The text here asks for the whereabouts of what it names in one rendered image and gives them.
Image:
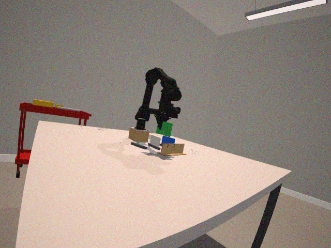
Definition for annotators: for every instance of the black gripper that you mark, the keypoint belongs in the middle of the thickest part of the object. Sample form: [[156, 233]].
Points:
[[160, 114]]

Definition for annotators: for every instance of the green notched board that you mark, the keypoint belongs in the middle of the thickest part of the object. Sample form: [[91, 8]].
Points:
[[165, 129]]

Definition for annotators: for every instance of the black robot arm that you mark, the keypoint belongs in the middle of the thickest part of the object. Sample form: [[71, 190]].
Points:
[[170, 92]]

